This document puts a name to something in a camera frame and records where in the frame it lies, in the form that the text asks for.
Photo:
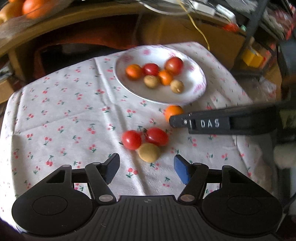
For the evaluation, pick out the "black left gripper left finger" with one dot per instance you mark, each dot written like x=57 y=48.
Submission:
x=99 y=176

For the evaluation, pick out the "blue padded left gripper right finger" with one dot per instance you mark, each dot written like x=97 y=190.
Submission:
x=193 y=176

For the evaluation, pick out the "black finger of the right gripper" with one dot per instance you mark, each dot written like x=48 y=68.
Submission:
x=181 y=120

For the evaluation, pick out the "red cherry tomato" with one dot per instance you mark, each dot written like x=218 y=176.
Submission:
x=132 y=140
x=150 y=69
x=156 y=136

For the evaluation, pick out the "tan longan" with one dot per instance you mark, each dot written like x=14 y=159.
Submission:
x=177 y=86
x=151 y=81
x=149 y=152

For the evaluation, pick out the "small mandarin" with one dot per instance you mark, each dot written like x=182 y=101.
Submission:
x=165 y=77

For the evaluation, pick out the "tan longan front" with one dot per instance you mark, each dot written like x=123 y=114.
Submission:
x=149 y=152

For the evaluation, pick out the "large red tomato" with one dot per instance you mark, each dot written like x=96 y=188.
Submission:
x=174 y=65

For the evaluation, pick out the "orange mandarin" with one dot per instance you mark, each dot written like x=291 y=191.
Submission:
x=134 y=72

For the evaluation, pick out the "white floral plate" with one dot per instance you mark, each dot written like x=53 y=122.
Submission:
x=192 y=75

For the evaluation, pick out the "yellow box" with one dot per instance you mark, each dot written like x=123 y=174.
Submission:
x=252 y=58

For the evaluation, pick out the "cherry print tablecloth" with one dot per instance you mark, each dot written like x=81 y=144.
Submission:
x=77 y=115

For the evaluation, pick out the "white power strip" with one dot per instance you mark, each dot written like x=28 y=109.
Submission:
x=210 y=9

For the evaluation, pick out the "black metal rack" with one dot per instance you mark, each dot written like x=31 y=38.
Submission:
x=266 y=25

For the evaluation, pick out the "glass fruit tray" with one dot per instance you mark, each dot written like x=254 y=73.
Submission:
x=18 y=24

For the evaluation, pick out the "large orange on tray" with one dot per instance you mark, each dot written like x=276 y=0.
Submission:
x=34 y=9

